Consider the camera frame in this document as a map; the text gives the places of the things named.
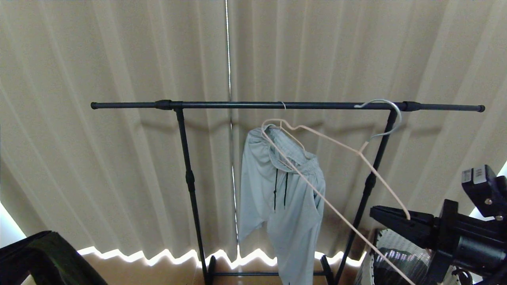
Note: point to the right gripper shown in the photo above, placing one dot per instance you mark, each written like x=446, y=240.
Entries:
x=475, y=241

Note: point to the pink clothes hanger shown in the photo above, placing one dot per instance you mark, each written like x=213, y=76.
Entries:
x=295, y=142
x=340, y=145

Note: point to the pale grey shorts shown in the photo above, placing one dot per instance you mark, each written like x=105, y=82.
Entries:
x=293, y=221

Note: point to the green garment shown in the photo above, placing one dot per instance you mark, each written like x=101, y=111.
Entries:
x=67, y=265

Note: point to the white laundry basket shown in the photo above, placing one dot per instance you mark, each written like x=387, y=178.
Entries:
x=400, y=257

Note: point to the black clothes rack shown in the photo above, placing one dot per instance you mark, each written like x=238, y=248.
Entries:
x=237, y=105

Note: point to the beige curtain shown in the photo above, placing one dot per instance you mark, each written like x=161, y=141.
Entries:
x=99, y=158

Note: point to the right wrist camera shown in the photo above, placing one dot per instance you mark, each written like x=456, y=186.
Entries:
x=485, y=190

